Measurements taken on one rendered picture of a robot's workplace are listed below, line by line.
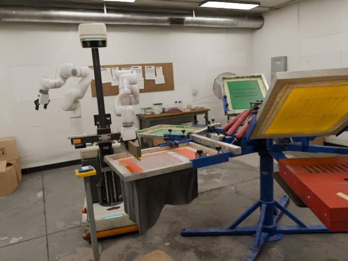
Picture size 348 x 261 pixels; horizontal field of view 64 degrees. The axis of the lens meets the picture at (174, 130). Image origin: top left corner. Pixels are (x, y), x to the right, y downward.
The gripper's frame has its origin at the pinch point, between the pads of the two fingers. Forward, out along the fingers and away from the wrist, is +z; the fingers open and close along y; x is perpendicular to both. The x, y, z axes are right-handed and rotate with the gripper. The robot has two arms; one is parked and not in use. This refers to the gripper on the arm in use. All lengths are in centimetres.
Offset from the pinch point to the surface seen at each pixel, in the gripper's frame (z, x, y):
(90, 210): 45, -9, 31
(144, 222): 49, 22, 1
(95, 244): 73, -9, 31
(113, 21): -156, -350, -94
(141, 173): 11.2, 29.8, 2.6
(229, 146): 6, 27, -68
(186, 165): 12.3, 29.9, -29.9
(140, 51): -104, -381, -152
